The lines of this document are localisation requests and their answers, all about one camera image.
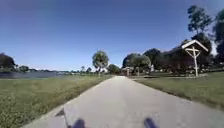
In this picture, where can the palm tree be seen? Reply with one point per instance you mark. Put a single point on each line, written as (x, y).
(100, 60)

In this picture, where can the grass lawn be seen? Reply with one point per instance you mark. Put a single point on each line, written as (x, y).
(193, 88)

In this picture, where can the wide grass field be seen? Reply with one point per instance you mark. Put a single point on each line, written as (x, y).
(30, 100)

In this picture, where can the grey concrete path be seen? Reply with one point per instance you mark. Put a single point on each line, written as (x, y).
(123, 103)

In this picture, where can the wooden roofed sign post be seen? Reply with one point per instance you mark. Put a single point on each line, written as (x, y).
(195, 53)

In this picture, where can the trees across lake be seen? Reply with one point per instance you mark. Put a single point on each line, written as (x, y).
(6, 61)

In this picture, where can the lake water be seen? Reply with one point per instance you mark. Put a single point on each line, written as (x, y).
(26, 75)

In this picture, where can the robot's own part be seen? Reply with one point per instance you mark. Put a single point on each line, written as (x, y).
(79, 124)
(150, 123)

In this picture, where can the row of dark trees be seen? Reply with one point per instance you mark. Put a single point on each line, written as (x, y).
(166, 58)

